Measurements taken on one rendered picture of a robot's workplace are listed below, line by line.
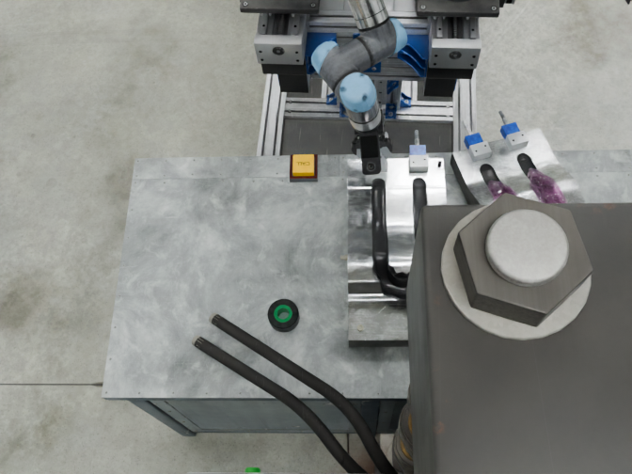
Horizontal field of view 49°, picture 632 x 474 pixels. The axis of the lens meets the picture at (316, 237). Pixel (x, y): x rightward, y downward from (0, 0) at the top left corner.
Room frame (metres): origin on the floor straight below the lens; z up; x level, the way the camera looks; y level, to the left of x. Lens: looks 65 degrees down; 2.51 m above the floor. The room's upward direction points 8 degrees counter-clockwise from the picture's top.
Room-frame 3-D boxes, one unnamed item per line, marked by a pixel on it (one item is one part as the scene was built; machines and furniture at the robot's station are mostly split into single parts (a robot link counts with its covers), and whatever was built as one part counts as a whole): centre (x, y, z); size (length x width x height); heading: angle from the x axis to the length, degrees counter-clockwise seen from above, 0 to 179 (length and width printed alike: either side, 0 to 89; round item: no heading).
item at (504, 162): (0.73, -0.57, 0.86); 0.50 x 0.26 x 0.11; 9
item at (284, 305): (0.57, 0.11, 0.82); 0.08 x 0.08 x 0.04
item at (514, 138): (1.01, -0.58, 0.86); 0.13 x 0.05 x 0.05; 9
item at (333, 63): (1.01, -0.11, 1.24); 0.11 x 0.11 x 0.08; 26
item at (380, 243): (0.71, -0.22, 0.92); 0.35 x 0.16 x 0.09; 172
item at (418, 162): (0.96, -0.31, 0.89); 0.13 x 0.05 x 0.05; 172
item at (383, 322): (0.70, -0.21, 0.87); 0.50 x 0.26 x 0.14; 172
